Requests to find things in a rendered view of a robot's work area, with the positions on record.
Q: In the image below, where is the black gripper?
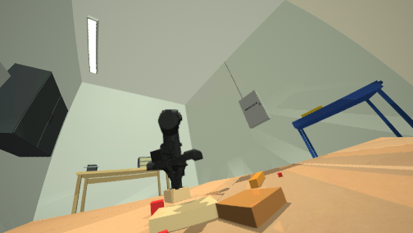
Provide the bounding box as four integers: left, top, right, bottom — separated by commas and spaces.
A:
146, 138, 203, 190

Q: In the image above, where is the yellow flat bar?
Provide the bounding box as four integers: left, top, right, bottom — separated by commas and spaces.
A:
248, 171, 265, 189

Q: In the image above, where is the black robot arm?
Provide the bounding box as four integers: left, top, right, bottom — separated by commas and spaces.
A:
150, 109, 182, 163

